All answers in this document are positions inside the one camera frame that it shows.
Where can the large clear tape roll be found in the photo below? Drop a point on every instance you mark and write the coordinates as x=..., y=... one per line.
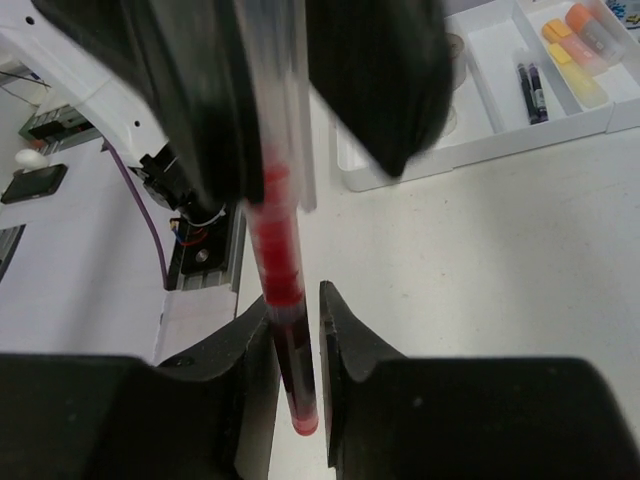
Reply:
x=458, y=58

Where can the small clear tape roll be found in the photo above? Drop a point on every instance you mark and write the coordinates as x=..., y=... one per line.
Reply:
x=451, y=122

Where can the purple gel pen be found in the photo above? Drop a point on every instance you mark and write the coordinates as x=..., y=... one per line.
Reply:
x=538, y=93

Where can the clear pen cap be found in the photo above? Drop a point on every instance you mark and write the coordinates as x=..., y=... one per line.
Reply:
x=275, y=39

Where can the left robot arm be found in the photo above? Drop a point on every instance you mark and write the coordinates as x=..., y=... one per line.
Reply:
x=118, y=112

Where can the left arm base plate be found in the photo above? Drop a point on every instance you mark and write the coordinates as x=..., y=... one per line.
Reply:
x=203, y=257

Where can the black phone on desk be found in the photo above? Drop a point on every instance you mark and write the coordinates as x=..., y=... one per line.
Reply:
x=34, y=184

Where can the pink highlighter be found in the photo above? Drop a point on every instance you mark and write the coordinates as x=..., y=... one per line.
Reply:
x=556, y=31

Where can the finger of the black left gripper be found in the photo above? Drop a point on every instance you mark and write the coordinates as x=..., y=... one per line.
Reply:
x=188, y=61
x=385, y=70

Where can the white compartment tray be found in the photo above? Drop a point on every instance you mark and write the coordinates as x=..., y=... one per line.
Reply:
x=492, y=117

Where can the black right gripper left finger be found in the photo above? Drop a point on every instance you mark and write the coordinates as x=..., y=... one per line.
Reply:
x=207, y=412

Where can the black gel pen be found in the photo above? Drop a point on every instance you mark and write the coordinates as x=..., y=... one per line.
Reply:
x=527, y=93

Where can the red gel pen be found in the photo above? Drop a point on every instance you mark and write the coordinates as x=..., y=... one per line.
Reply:
x=273, y=229

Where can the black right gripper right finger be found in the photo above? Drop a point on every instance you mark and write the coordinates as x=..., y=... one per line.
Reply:
x=389, y=416

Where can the orange capped highlighter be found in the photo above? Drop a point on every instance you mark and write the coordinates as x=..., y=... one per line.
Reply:
x=581, y=21

